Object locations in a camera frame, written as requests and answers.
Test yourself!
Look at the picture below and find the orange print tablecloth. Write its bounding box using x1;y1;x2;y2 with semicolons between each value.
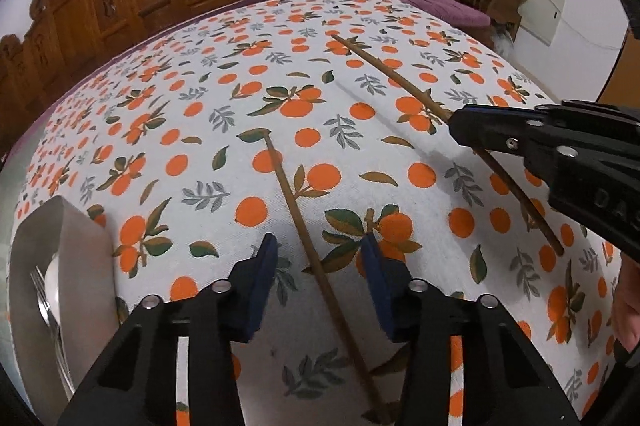
12;0;623;426

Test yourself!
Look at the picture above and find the stainless steel utensil holder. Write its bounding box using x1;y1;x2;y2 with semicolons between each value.
9;196;118;399

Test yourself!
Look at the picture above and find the dark brown chopstick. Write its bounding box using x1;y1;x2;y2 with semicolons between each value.
263;136;393;426
331;34;565;255

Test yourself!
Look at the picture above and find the white plastic bag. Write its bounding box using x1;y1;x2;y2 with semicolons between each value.
492;23;519;57

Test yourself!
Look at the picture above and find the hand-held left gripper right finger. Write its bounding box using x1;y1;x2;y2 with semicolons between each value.
360;233;581;426

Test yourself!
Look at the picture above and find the brown board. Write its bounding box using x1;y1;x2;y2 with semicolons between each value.
597;30;632;107

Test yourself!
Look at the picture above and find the purple seat cushion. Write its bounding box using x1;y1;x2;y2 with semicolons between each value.
374;0;492;29

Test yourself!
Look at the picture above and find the person's right hand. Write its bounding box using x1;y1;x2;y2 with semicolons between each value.
612;256;640;355

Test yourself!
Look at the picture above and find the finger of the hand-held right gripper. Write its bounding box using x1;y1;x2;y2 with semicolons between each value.
449;125;640;257
449;102;640;147

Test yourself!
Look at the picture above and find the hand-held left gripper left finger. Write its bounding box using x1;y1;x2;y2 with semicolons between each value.
57;233;279;426

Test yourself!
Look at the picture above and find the white electrical box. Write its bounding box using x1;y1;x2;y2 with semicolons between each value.
520;0;568;46

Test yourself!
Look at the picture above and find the metal fork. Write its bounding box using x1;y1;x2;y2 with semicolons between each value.
29;268;76;399

